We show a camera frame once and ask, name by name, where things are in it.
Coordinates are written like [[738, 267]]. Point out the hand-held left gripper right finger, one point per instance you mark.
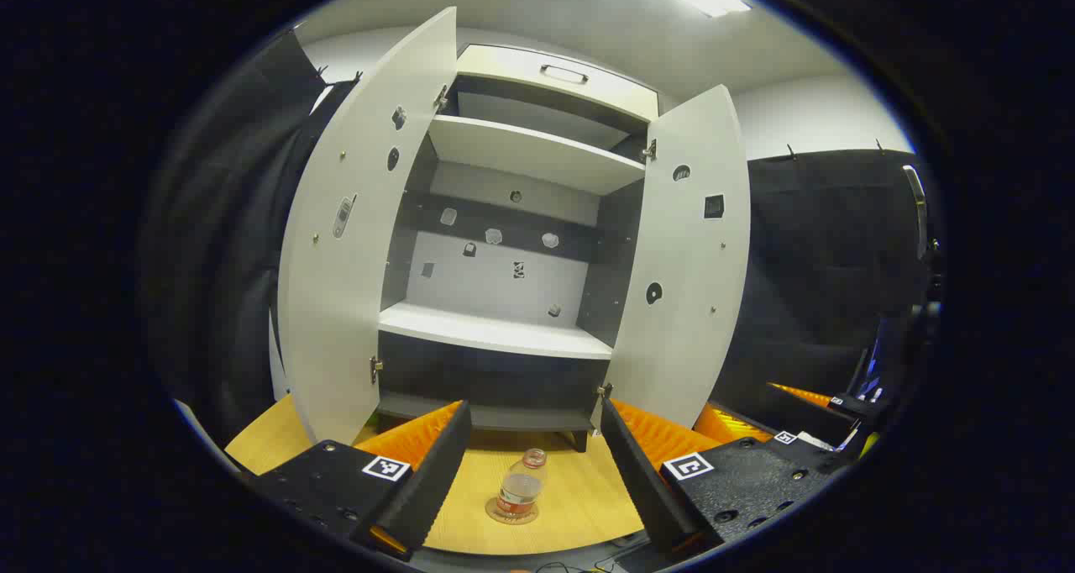
[[642, 481]]

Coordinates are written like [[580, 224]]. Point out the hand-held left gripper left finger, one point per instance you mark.
[[437, 481]]

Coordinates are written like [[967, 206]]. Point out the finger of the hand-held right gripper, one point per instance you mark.
[[848, 407], [731, 422]]

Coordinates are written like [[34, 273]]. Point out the clear plastic bottle red label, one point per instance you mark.
[[521, 489]]

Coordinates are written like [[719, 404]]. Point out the white cabinet door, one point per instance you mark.
[[353, 304], [680, 346]]

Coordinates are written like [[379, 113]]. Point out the round brown coaster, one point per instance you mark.
[[491, 512]]

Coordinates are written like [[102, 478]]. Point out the black backdrop cloth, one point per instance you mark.
[[806, 262]]

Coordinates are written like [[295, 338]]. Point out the white open cabinet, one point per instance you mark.
[[495, 331]]

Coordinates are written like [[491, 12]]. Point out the white cabinet drawer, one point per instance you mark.
[[512, 73]]

